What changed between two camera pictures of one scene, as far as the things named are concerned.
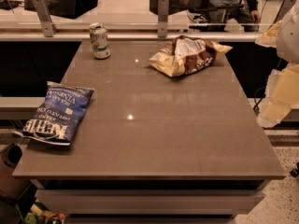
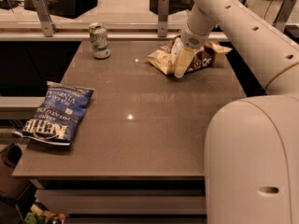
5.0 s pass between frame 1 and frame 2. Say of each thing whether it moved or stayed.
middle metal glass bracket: stayed
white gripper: moved
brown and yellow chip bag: stayed
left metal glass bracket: stayed
